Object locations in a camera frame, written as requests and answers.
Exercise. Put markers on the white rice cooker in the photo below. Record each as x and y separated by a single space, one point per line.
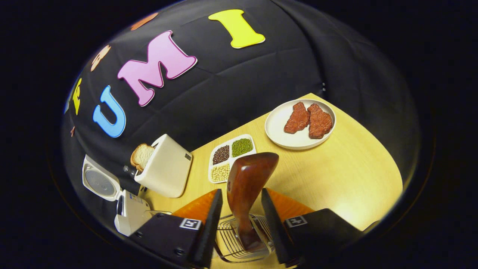
130 220

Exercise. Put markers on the white toaster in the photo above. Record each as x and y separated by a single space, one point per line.
168 168

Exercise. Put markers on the clear glass dish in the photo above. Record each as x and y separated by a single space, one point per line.
160 213

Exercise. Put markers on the red meat patty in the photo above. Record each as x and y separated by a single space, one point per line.
320 121
297 118

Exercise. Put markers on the brown wooden spoon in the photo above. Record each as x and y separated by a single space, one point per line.
246 186

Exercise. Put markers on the copper cloth clip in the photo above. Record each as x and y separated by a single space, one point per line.
72 131

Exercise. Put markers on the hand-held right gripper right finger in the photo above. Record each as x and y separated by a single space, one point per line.
274 231

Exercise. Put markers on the heap of yellow soybeans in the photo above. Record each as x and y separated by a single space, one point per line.
220 172

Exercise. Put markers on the bread slice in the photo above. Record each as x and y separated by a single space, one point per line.
142 157

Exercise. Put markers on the heap of green beans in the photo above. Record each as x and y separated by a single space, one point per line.
242 147

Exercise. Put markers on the white round plate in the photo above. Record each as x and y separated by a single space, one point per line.
280 130

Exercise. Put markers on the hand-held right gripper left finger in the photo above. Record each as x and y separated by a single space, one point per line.
209 239

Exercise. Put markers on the white divided dish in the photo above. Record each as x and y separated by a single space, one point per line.
229 160

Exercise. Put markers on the clear plastic bottle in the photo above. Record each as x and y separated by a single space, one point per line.
129 170

